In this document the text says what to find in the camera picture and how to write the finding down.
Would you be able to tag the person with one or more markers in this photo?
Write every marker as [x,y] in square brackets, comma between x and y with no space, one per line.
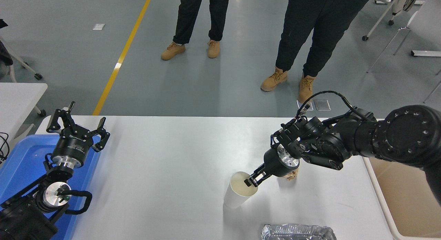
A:
[187,16]
[310,29]

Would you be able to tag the white paper cup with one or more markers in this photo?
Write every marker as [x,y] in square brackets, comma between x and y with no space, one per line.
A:
[234,197]

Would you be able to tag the blue plastic tray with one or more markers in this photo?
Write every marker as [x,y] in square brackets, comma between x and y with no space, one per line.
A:
[24,157]

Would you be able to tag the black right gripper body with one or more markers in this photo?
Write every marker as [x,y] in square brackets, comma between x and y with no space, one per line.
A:
[274,164]

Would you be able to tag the crumpled tan paper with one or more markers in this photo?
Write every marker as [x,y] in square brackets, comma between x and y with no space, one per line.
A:
[291,177]

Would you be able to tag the clear floor plate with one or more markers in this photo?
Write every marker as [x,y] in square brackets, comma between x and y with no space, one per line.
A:
[322,105]
[310,107]

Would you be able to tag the white chair chrome legs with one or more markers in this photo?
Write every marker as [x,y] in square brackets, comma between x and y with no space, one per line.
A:
[427,22]

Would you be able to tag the silver foil tray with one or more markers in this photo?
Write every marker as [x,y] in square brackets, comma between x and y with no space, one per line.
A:
[296,232]

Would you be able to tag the white floor tag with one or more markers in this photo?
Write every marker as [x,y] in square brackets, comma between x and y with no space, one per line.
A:
[99,27]

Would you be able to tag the white flat bar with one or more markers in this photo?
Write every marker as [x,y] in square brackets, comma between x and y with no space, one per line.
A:
[427,53]

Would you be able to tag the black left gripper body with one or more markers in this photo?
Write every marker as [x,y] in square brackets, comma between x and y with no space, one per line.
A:
[74,147]

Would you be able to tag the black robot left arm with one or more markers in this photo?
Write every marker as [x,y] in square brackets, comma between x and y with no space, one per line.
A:
[20,216]

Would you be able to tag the beige hanging garment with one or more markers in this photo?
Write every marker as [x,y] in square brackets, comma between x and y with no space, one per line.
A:
[410,0]

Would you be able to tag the white wheeled rack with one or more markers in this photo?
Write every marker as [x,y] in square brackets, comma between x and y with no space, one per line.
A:
[379,21]

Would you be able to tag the white wheeled stand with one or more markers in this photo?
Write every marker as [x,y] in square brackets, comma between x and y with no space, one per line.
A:
[24,64]

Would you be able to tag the large pale bin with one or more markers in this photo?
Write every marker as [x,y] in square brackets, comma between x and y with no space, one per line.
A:
[396,198]

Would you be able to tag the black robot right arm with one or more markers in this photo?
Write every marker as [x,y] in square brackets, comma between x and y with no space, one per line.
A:
[406,133]

